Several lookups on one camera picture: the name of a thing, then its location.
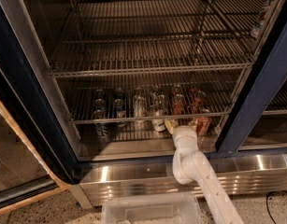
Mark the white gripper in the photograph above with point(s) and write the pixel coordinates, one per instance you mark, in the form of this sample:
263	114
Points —
184	132

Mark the red coke can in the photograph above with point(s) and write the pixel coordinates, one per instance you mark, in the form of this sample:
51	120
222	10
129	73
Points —
177	104

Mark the white green soda can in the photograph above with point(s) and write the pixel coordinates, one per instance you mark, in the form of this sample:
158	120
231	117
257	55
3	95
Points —
158	121

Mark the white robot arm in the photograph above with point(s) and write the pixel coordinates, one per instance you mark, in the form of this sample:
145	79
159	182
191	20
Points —
190	164

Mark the front orange soda can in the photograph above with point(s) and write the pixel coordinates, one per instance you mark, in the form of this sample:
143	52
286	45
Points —
203	122

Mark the orange soda can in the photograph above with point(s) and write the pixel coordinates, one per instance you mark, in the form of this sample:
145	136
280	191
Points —
198	99
203	122

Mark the rear orange soda can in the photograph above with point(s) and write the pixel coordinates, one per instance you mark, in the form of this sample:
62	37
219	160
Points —
198	99

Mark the rear white soda can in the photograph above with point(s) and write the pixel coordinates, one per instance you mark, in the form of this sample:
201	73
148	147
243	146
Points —
158	98

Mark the silver can front middle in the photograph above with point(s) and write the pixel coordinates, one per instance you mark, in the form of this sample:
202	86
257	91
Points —
139	108

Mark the steel fridge bottom grille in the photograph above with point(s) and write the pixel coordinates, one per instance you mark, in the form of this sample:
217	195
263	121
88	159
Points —
243	175

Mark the front blue pepsi can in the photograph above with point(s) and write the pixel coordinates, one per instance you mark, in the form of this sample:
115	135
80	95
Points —
100	127

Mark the bottle on upper right shelf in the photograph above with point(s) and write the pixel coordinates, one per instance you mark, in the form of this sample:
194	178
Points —
260	20

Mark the open fridge glass door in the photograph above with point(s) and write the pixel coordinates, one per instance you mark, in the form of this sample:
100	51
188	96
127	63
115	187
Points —
24	176

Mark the clear plastic bin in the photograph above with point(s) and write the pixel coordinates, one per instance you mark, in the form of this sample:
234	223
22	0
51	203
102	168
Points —
169	208

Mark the middle wire shelf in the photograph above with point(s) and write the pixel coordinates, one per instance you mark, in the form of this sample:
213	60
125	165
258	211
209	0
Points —
90	104

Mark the wire shelf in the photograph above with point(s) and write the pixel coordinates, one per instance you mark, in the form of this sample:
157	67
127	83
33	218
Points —
90	104
155	36

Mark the blue fridge center post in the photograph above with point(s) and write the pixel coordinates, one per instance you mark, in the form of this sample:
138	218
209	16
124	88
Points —
265	87

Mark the upper wire shelf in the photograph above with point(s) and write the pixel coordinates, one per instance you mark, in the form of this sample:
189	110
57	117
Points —
155	36

